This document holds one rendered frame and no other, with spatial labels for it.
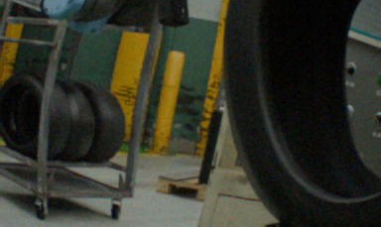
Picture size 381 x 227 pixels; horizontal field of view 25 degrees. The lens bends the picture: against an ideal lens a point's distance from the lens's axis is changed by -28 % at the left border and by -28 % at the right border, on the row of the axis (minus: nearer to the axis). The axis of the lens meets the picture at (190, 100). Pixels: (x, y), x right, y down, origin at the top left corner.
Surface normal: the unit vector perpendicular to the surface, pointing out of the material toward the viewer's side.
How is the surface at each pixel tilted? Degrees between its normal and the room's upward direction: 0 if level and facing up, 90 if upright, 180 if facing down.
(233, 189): 90
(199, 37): 90
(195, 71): 90
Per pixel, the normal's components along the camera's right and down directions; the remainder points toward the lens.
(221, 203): -0.58, -0.07
